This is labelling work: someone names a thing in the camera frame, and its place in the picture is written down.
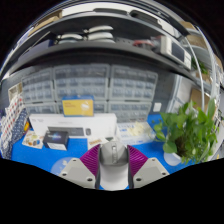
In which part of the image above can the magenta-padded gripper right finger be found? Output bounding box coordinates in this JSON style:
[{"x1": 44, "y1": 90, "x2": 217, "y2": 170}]
[{"x1": 126, "y1": 144, "x2": 170, "y2": 190}]

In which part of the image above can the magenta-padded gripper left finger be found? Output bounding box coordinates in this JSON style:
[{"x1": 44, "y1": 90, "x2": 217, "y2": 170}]
[{"x1": 58, "y1": 143, "x2": 102, "y2": 190}]

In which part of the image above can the grey computer mouse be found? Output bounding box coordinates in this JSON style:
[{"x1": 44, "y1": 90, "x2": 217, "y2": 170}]
[{"x1": 98, "y1": 140, "x2": 130, "y2": 191}]

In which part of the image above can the white and blue glove box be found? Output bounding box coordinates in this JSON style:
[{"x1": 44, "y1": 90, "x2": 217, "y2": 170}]
[{"x1": 115, "y1": 121, "x2": 158, "y2": 146}]

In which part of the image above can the green plant in white pot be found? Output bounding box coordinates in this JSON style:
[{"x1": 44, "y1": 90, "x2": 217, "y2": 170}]
[{"x1": 153, "y1": 98, "x2": 221, "y2": 167}]

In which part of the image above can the small cartoon sticker sheet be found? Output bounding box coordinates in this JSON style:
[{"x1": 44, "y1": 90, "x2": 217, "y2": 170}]
[{"x1": 21, "y1": 129, "x2": 46, "y2": 150}]

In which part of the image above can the white keyboard packaging box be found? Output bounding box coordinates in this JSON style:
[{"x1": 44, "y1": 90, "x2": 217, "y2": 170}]
[{"x1": 28, "y1": 113, "x2": 118, "y2": 138}]

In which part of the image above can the yellow and blue box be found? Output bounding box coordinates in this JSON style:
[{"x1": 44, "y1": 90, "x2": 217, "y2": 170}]
[{"x1": 61, "y1": 95, "x2": 95, "y2": 118}]

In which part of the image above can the navy dotted cloth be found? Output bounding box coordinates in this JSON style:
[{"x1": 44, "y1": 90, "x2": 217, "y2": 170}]
[{"x1": 1, "y1": 108, "x2": 29, "y2": 158}]

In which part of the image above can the white dotted cloth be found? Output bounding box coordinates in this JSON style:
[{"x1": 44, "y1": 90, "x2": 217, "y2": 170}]
[{"x1": 0, "y1": 96, "x2": 26, "y2": 141}]

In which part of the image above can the dark metal shelf unit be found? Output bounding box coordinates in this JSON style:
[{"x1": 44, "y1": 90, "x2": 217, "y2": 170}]
[{"x1": 1, "y1": 6, "x2": 224, "y2": 111}]

